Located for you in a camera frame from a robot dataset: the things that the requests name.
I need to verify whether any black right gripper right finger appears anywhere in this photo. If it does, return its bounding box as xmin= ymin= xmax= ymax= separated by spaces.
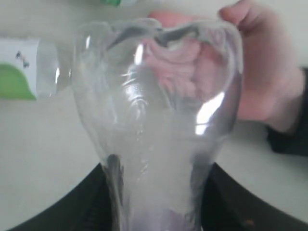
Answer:
xmin=201 ymin=164 xmax=308 ymax=231

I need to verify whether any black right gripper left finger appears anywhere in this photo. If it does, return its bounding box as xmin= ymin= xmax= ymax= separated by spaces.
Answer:
xmin=12 ymin=163 xmax=123 ymax=231

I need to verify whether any clear tea bottle green apple label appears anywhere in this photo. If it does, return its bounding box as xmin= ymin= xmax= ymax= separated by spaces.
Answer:
xmin=0 ymin=37 xmax=72 ymax=100

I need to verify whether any person's open hand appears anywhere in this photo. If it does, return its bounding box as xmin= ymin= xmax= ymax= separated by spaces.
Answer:
xmin=147 ymin=3 xmax=306 ymax=134

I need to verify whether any clear cola bottle red label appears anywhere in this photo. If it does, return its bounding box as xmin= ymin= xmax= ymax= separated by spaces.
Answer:
xmin=72 ymin=18 xmax=243 ymax=231

